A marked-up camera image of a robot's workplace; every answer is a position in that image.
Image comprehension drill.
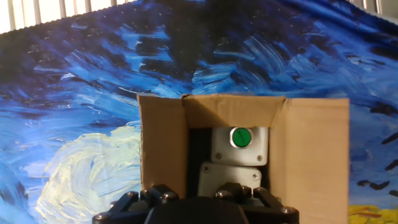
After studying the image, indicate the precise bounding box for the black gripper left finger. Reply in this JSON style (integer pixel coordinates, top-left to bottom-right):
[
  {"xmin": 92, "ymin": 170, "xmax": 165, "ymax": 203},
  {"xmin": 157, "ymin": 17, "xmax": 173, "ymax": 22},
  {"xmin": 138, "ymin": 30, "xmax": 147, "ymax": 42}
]
[{"xmin": 91, "ymin": 184, "xmax": 180, "ymax": 224}]

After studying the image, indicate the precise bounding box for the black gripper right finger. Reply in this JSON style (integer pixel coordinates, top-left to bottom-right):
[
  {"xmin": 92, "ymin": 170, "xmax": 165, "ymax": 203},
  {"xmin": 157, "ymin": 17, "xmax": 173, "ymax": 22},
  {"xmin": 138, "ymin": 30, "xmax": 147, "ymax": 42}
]
[{"xmin": 213, "ymin": 182, "xmax": 300, "ymax": 224}]

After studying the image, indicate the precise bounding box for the brown cardboard shipping box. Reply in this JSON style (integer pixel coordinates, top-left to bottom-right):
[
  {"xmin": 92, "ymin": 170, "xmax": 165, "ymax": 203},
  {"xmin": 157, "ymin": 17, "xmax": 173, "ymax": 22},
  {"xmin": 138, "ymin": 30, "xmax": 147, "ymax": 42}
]
[{"xmin": 136, "ymin": 93, "xmax": 351, "ymax": 224}]

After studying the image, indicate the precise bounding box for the red push button box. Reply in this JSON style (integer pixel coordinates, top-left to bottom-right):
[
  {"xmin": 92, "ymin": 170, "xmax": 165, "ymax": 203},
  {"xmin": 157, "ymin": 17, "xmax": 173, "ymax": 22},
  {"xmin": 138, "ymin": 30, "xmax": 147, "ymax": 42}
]
[{"xmin": 197, "ymin": 161, "xmax": 263, "ymax": 198}]

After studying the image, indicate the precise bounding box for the green push button box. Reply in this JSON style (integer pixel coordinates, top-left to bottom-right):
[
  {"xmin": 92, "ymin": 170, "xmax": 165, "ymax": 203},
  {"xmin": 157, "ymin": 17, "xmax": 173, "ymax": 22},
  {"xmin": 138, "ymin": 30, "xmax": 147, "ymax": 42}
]
[{"xmin": 210, "ymin": 126, "xmax": 270, "ymax": 167}]

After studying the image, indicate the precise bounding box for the wheatfield painting print tablecloth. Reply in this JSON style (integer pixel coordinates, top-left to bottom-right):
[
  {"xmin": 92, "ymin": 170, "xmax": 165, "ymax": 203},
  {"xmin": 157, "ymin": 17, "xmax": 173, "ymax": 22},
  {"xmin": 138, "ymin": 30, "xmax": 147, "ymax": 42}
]
[{"xmin": 0, "ymin": 0, "xmax": 398, "ymax": 224}]

